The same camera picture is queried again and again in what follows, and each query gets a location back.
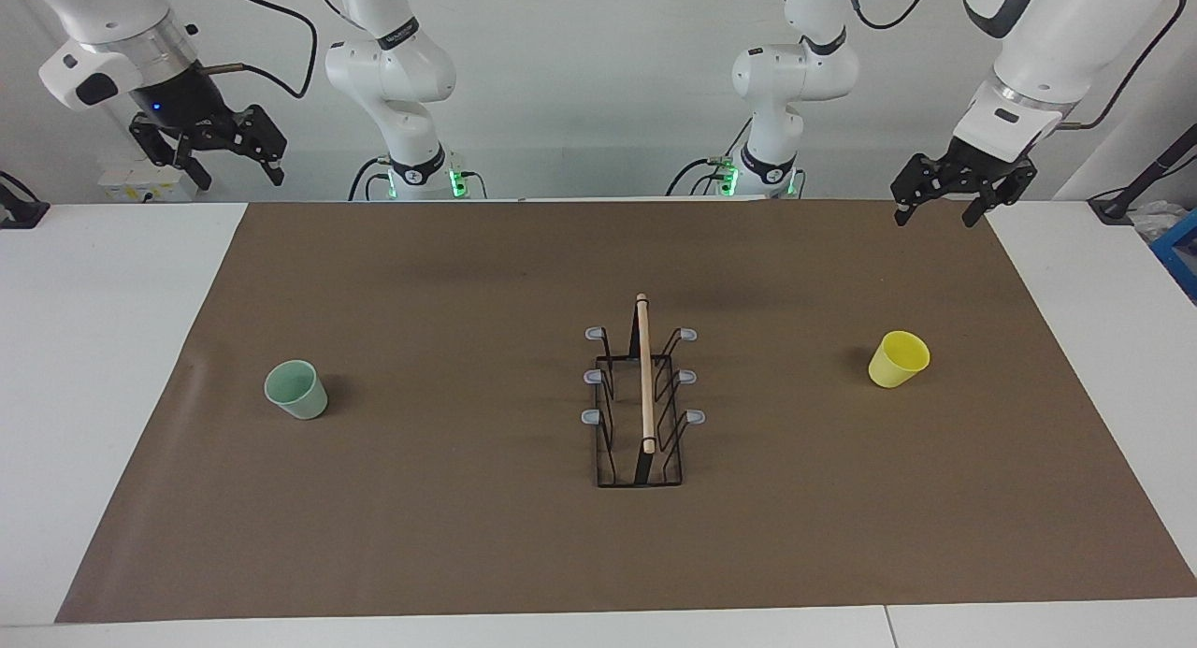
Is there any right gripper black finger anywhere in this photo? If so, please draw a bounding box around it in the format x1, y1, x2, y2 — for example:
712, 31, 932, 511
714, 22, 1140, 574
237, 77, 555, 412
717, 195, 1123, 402
129, 113, 212, 191
234, 104, 287, 186

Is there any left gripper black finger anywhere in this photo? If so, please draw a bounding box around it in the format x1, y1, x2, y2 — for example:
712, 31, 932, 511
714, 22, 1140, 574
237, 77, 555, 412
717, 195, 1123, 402
963, 162, 1039, 228
890, 155, 950, 226

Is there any yellow plastic cup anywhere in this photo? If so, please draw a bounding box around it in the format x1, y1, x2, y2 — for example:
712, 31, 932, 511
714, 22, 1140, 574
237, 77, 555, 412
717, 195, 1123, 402
868, 330, 931, 389

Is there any green plastic cup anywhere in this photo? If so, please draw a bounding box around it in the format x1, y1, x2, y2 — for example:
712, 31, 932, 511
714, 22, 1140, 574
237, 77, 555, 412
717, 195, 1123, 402
264, 359, 329, 421

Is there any crumpled clear plastic bag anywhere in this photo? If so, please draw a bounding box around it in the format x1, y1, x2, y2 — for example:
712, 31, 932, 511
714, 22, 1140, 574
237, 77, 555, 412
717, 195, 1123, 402
1130, 199, 1190, 245

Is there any blue box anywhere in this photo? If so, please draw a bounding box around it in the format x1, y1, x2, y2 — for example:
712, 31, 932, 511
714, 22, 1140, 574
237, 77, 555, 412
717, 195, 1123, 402
1150, 209, 1197, 301

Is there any brown table mat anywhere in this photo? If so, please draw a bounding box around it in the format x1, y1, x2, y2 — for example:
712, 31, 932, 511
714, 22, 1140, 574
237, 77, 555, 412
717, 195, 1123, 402
54, 197, 1197, 624

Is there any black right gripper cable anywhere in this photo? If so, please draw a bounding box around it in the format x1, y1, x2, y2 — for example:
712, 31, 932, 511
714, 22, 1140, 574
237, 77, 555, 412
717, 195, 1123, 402
192, 0, 319, 100

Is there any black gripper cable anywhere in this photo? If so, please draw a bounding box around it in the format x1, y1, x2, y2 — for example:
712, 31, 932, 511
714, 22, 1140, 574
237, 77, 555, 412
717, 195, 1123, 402
842, 0, 1189, 130
192, 0, 319, 100

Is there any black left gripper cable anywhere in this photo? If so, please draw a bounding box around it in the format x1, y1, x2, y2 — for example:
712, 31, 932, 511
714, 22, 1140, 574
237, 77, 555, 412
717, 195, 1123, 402
842, 0, 1189, 130

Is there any black base cable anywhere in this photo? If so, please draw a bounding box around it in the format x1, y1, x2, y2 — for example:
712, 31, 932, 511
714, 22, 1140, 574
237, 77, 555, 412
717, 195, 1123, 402
348, 155, 392, 202
666, 158, 726, 197

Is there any black camera stand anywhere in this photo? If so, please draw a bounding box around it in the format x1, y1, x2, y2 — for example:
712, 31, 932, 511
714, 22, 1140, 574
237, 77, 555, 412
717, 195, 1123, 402
1088, 122, 1197, 225

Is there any black clamp mount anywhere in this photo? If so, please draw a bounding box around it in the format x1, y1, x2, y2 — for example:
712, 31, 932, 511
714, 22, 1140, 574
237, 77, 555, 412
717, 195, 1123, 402
0, 169, 50, 230

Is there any black wire cup rack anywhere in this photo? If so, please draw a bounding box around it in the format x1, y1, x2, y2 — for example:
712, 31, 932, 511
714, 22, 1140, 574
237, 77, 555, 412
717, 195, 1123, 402
582, 293, 707, 488

